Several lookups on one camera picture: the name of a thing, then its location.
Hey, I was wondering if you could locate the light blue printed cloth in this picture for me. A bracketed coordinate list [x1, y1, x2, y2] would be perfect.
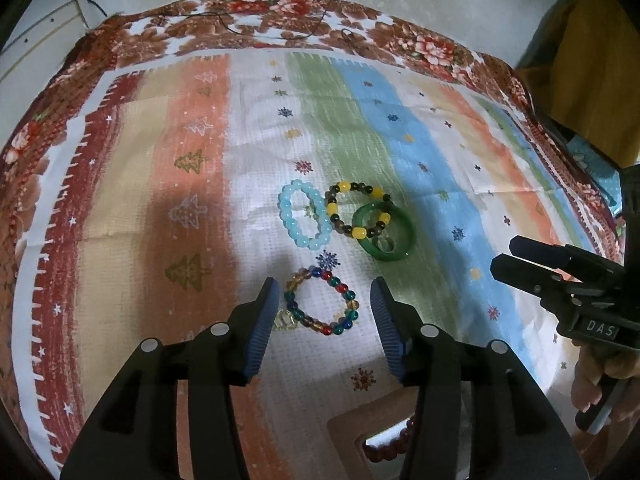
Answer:
[564, 135, 623, 208]

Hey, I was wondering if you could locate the light blue bead bracelet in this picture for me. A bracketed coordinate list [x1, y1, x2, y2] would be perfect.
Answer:
[278, 180, 332, 251]

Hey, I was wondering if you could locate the dark red bead bracelet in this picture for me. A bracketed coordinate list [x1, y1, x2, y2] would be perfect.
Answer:
[362, 412, 419, 466]

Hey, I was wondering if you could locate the green jade bangle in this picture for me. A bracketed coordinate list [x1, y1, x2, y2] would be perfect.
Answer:
[352, 203, 417, 262]

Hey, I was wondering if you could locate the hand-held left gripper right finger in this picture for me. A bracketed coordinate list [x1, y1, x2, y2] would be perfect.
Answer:
[369, 276, 591, 480]

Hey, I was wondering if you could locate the white bed headboard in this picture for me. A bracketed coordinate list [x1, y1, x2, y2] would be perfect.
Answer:
[0, 0, 92, 78]

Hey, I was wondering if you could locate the striped printed blanket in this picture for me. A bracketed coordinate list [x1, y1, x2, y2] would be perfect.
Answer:
[10, 50, 608, 480]

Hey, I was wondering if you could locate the striped patterned tablecloth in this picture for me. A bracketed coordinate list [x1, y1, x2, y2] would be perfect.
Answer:
[0, 0, 628, 461]

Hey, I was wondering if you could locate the multicolour glass bead bracelet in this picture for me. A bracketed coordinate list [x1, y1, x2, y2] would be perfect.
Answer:
[274, 266, 362, 338]

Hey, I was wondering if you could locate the mustard brown cloth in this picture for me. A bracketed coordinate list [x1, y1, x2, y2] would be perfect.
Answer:
[517, 0, 640, 167]

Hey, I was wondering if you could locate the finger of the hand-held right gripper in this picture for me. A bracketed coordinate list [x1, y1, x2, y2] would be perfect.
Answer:
[491, 254, 603, 311]
[509, 235, 626, 283]

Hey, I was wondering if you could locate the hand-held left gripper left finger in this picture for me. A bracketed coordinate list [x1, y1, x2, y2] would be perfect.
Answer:
[60, 276, 281, 480]

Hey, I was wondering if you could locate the person's right hand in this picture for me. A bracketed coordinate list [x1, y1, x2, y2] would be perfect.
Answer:
[571, 345, 640, 426]

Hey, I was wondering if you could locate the yellow and dark bead bracelet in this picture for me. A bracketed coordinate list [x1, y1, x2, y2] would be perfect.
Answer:
[324, 180, 393, 242]

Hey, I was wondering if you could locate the rectangular metal tin box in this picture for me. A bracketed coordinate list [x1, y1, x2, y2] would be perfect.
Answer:
[326, 400, 422, 480]

